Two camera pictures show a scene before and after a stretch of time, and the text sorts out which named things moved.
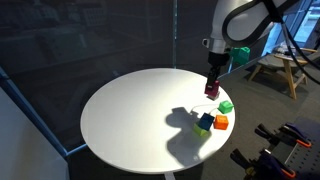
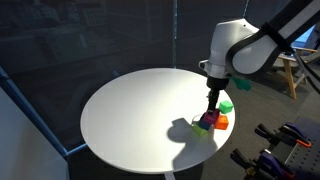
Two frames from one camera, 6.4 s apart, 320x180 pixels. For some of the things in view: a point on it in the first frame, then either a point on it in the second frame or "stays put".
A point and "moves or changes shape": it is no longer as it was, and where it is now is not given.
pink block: [212, 90] moves or changes shape
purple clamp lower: [265, 166] stays put
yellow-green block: [200, 131] stays put
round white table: [157, 121] stays put
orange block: [221, 122] stays put
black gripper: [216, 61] → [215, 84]
